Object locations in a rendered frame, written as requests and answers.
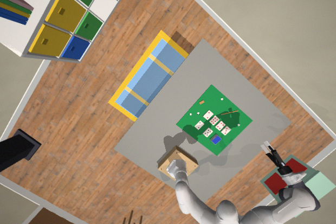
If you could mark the green felt mat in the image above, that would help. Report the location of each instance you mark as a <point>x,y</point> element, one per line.
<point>212,101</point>

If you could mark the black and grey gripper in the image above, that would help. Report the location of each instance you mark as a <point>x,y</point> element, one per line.
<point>276,159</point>

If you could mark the cream card with black dots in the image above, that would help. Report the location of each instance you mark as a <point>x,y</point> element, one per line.
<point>199,125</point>

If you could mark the white playing card with black pips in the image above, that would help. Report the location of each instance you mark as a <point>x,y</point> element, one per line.
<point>207,132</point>

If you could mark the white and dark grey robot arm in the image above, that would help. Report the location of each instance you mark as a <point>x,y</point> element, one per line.
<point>295,199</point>

